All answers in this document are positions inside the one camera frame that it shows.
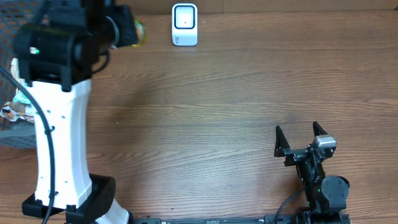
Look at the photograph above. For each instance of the teal snack bar wrapper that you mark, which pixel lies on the teal snack bar wrapper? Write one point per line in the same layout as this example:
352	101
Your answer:
21	97

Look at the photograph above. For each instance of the white barcode scanner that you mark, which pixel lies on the white barcode scanner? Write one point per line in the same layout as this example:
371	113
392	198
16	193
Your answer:
184	24

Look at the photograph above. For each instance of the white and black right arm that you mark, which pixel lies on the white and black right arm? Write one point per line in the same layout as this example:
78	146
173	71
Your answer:
326	195

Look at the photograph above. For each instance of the grey plastic mesh basket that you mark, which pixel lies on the grey plastic mesh basket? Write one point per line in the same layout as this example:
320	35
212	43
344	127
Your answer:
14	13

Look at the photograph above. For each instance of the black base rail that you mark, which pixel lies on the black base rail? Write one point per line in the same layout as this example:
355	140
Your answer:
217	220

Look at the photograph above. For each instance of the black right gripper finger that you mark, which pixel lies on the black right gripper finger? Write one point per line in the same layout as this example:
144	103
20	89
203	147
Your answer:
318	130
281	144

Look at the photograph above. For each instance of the brown snack pouch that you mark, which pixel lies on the brown snack pouch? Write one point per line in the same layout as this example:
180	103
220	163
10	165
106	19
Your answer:
15	111

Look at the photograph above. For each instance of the yellow liquid bottle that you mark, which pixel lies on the yellow liquid bottle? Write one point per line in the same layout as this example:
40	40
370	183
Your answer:
141	33

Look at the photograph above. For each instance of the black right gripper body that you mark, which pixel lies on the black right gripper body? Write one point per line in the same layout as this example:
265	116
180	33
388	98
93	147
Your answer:
300	154

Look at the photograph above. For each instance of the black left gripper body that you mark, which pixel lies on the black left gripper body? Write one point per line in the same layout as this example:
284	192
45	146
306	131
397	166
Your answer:
125	33

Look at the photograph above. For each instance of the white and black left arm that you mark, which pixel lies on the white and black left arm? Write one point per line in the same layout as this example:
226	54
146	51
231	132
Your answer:
56	52

